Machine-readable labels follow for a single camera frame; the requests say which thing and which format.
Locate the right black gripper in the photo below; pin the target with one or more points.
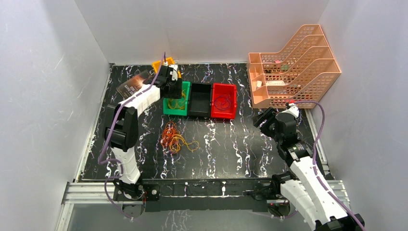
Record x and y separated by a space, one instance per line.
269 114

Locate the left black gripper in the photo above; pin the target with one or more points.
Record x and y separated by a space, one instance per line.
175 91

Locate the green plastic bin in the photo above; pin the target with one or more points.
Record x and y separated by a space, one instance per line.
178 107

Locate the black plastic bin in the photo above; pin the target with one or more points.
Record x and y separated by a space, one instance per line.
200 100

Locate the red plastic bin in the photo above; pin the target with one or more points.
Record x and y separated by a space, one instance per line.
224 101

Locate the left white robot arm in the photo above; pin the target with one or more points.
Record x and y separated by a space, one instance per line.
122 123

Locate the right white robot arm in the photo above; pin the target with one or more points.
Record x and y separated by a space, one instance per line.
303 185

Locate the yellow plastic bin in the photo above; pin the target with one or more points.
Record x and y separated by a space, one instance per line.
168 61

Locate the dark paperback book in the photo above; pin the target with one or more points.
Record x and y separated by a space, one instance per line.
134 84

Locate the peach plastic file rack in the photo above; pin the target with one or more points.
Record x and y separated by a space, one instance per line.
302 71

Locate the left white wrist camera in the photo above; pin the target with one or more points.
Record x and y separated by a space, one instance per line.
174 72

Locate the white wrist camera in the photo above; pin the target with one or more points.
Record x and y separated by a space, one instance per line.
293 110
174 72

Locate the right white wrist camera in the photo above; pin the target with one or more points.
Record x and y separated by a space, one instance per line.
293 110

